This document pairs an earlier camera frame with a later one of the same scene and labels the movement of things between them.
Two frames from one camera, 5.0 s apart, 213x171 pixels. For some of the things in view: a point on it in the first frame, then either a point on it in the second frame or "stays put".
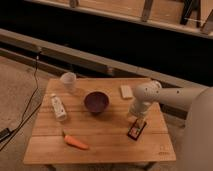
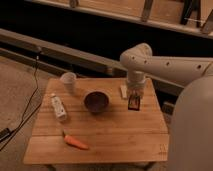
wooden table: [92, 124] stays put
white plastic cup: [68, 80] stays put
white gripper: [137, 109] → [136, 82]
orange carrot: [68, 139] stays put
